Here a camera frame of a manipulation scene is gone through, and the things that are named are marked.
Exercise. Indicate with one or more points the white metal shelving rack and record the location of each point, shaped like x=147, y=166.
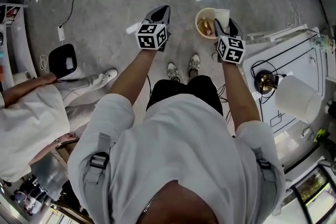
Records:
x=18, y=42

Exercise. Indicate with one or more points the person's white shirt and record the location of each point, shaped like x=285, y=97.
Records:
x=178, y=149

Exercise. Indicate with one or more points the white wooden chair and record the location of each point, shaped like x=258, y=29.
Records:
x=275, y=34

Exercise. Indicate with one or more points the cream round waste bin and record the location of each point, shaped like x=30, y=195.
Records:
x=200, y=18

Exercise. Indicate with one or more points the red gold drink bottle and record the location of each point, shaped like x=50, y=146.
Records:
x=205, y=25

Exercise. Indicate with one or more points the person's right forearm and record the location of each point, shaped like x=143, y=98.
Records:
x=240, y=97

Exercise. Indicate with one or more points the white work table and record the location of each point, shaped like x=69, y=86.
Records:
x=296, y=60

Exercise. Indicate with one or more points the person's left forearm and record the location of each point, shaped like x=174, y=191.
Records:
x=131, y=76

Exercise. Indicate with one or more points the neon green object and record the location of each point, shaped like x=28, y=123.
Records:
x=321, y=135

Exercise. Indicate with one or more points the white power strip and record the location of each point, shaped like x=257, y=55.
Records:
x=61, y=32

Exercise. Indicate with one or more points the person's black shorts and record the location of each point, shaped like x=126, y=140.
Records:
x=183, y=91

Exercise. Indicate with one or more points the white paper cup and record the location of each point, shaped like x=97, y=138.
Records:
x=221, y=17

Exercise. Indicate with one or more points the person's left shoe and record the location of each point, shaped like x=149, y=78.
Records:
x=173, y=72

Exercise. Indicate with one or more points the mint green patterned flask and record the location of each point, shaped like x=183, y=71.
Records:
x=325, y=43

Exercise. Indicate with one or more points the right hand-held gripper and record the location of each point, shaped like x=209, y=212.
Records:
x=231, y=49

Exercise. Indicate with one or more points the white shade table lamp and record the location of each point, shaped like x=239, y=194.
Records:
x=296, y=98

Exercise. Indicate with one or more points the person's right shoe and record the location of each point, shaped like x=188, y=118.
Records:
x=194, y=64

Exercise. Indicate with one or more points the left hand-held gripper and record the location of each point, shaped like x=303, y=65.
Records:
x=152, y=36

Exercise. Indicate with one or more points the person's shoe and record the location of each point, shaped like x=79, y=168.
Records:
x=173, y=72
x=194, y=64

